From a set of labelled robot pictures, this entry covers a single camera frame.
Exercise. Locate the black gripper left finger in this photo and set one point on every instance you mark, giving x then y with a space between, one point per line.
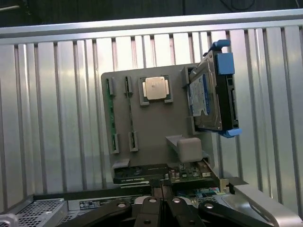
144 212

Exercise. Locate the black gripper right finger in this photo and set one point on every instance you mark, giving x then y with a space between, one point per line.
176 212

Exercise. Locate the green RAM stick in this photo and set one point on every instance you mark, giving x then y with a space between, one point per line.
111 111
131 111

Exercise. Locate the green motherboard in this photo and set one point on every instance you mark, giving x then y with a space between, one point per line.
201 192

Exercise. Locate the black green graphics card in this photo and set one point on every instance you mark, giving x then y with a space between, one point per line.
137 176

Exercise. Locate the black labelled power supply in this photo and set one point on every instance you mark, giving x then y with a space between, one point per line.
99 203

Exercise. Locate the grey printed parts rack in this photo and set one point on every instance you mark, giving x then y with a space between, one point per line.
154 123

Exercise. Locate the silver open PC case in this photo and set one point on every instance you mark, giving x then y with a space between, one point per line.
45 209

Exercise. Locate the hard disk with blue carrier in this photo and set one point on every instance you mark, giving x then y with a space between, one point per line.
208 94

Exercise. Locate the silver CPU chip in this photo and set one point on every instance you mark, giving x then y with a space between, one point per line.
156 88

